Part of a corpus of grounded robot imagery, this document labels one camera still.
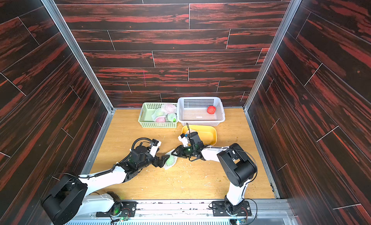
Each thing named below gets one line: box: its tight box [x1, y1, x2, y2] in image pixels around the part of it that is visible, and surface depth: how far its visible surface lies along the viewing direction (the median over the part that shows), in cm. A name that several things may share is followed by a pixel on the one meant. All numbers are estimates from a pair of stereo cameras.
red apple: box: [206, 105, 216, 115], surface depth 113 cm
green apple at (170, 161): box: [166, 154, 175, 167], surface depth 86 cm
